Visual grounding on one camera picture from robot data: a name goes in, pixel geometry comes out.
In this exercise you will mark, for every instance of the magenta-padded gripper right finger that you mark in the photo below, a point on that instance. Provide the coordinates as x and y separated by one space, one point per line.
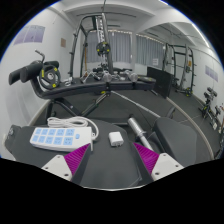
146 158

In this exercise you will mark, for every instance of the black box panel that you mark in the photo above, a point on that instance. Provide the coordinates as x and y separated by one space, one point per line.
161 81

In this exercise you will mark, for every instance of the black weight bench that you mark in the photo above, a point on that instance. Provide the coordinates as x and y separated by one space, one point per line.
83 88

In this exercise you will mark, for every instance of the long ceiling light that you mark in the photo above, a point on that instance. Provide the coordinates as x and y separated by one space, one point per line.
200 35

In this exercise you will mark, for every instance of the black squat rack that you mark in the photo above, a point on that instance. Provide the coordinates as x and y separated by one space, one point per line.
184 66

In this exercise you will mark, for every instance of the small purple wall poster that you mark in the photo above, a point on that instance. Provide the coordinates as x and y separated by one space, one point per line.
211 73

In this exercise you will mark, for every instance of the large purple wall poster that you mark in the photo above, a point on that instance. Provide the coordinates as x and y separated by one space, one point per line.
30 34

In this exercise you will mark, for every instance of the white power strip blue sockets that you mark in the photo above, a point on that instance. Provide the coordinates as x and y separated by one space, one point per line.
50 138

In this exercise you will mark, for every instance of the black power rack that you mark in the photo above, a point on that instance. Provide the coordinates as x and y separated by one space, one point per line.
107 50

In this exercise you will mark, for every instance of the grey window curtain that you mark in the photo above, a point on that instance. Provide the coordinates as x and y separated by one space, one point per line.
120 46
148 50

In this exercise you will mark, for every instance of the black weight plate yellow marks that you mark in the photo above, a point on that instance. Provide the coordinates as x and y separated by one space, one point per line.
43 81

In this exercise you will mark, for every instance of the white paper sign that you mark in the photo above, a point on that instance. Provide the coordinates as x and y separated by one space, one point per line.
155 61

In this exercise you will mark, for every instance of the small brown wall board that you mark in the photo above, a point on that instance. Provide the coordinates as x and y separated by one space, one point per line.
63 42

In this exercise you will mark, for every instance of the chrome dumbbells group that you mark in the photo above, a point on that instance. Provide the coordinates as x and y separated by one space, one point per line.
106 77

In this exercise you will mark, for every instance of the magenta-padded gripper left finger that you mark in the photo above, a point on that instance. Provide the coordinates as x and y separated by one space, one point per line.
77 159

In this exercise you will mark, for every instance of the black padded seat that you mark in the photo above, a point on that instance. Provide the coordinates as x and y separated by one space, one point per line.
176 140

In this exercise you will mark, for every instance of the black exercise machine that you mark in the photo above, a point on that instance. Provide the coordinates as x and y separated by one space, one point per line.
210 100

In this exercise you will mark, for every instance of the small black yellow weight plate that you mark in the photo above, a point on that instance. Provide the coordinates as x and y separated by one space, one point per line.
99 49

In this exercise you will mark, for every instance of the small white charger block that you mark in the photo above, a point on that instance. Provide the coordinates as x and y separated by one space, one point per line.
115 138

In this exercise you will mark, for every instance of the silver barbell sleeve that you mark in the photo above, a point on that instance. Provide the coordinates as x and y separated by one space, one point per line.
138 131

